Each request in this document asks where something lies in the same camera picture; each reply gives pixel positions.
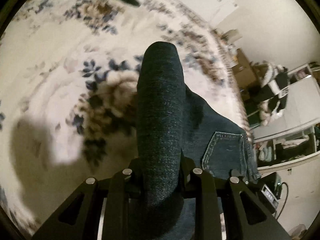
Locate dark blue denim jeans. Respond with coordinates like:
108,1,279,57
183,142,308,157
130,42,260,239

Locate black white jacket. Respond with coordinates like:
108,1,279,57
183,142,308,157
260,62,290,110

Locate floral white bed sheet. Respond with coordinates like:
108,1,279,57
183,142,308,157
1,0,248,239

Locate brown cardboard box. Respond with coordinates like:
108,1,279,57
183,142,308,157
232,49,257,89

